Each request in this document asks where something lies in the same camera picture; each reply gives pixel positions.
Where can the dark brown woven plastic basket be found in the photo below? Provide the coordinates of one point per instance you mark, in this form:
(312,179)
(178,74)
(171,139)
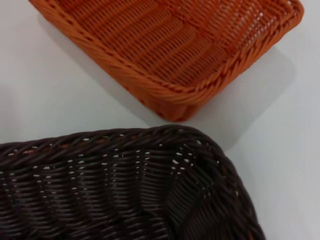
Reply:
(105,190)

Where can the orange woven plastic basket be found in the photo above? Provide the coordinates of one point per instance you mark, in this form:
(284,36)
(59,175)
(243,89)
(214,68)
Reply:
(160,50)

